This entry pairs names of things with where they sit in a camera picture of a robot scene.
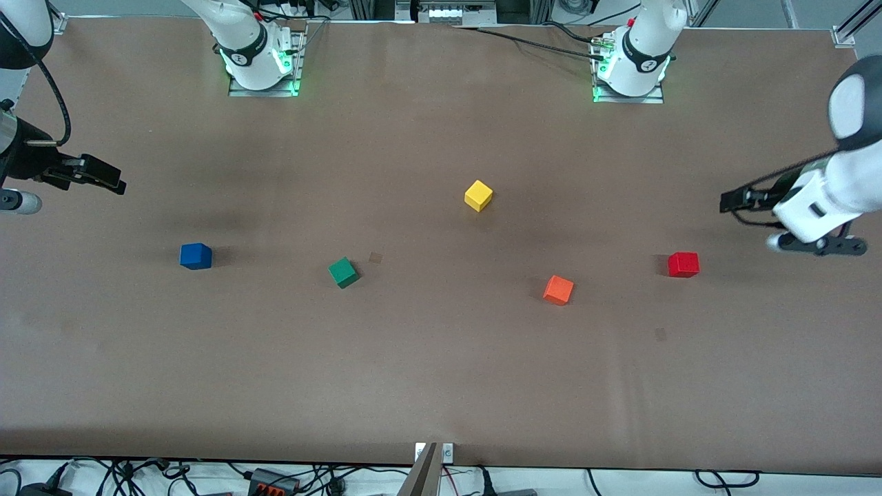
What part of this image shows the red wooden block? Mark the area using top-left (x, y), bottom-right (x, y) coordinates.
top-left (667, 251), bottom-right (701, 279)

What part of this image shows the blue wooden block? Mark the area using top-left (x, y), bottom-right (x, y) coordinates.
top-left (180, 242), bottom-right (213, 271)

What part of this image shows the orange wooden block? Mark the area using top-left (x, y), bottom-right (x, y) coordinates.
top-left (542, 275), bottom-right (575, 307)

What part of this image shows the yellow wooden block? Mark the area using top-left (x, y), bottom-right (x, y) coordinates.
top-left (464, 180), bottom-right (494, 213)

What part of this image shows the green wooden block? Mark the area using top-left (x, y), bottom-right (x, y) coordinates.
top-left (328, 257), bottom-right (360, 289)

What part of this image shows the silver control box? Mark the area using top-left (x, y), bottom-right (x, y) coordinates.
top-left (411, 0), bottom-right (498, 27)

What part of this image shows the large table cover sheet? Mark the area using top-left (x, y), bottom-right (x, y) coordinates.
top-left (0, 15), bottom-right (882, 476)

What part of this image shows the black orange power strip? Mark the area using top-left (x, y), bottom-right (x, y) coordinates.
top-left (248, 467), bottom-right (301, 496)

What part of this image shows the grey metal bar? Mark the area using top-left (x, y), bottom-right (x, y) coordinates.
top-left (398, 443), bottom-right (440, 496)

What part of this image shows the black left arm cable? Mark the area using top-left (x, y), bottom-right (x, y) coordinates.
top-left (730, 146), bottom-right (845, 228)

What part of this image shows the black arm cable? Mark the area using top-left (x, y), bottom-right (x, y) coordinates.
top-left (0, 14), bottom-right (72, 147)
top-left (730, 146), bottom-right (845, 228)

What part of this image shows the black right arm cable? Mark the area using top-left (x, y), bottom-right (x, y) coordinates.
top-left (0, 14), bottom-right (72, 147)

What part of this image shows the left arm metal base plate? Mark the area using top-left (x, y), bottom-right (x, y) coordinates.
top-left (591, 41), bottom-right (666, 105)

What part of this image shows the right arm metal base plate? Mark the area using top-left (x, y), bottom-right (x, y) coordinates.
top-left (229, 31), bottom-right (305, 97)

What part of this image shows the short thin black cable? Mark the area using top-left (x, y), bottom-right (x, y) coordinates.
top-left (541, 21), bottom-right (607, 45)

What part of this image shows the long thin black cable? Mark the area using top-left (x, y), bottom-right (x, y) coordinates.
top-left (451, 26), bottom-right (607, 61)

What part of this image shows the looped black cable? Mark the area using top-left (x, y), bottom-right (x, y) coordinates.
top-left (695, 470), bottom-right (761, 489)

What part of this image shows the tangled black cable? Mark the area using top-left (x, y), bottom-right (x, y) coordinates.
top-left (0, 456), bottom-right (238, 496)

